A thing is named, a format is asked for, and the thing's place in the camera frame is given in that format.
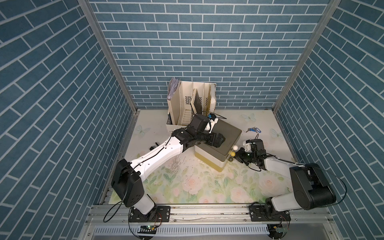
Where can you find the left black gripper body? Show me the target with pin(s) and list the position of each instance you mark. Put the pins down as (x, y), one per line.
(210, 137)

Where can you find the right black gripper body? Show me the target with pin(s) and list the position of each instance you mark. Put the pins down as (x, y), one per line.
(247, 157)

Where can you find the olive drawer cabinet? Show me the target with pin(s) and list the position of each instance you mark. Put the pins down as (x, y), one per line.
(217, 155)

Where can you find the blue tag keys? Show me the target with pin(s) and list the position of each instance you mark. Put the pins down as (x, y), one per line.
(254, 129)

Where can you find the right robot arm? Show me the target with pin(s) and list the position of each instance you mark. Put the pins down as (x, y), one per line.
(311, 188)

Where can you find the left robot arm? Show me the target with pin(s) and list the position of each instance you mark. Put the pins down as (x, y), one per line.
(128, 178)

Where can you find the white file organizer rack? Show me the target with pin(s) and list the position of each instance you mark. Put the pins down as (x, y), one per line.
(189, 99)

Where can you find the floral table mat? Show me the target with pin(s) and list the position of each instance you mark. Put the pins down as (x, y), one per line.
(187, 180)

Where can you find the black object on mat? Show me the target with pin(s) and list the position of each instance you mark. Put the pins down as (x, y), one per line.
(154, 146)

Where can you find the purple paper folder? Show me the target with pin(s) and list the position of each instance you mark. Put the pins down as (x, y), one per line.
(172, 87)

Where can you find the right green circuit board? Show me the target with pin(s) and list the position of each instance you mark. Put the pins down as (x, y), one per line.
(277, 232)

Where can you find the green circuit board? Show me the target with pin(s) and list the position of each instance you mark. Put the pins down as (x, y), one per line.
(277, 232)
(146, 229)

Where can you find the left green circuit board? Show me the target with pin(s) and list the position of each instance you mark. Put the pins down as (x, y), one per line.
(146, 229)

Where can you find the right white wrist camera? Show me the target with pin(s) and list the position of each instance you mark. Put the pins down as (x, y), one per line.
(247, 146)

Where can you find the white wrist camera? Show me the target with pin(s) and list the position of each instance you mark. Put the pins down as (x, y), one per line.
(213, 119)
(247, 146)

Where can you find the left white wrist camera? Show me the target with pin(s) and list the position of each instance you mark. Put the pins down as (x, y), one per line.
(213, 119)

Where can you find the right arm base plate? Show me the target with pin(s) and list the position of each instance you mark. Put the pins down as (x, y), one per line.
(262, 213)

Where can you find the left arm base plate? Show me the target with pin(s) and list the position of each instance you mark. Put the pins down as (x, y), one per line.
(157, 214)

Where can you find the aluminium mounting rail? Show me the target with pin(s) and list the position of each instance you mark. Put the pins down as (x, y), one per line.
(209, 222)

